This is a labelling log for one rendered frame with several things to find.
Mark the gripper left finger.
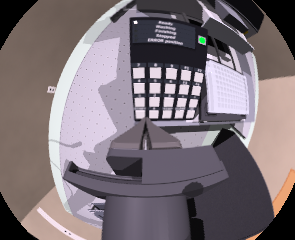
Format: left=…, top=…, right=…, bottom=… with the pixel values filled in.
left=109, top=117, right=146, bottom=150

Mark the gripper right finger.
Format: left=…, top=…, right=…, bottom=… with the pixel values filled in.
left=146, top=117, right=182, bottom=150

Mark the white microplate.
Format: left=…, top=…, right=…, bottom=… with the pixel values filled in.
left=205, top=60, right=249, bottom=114

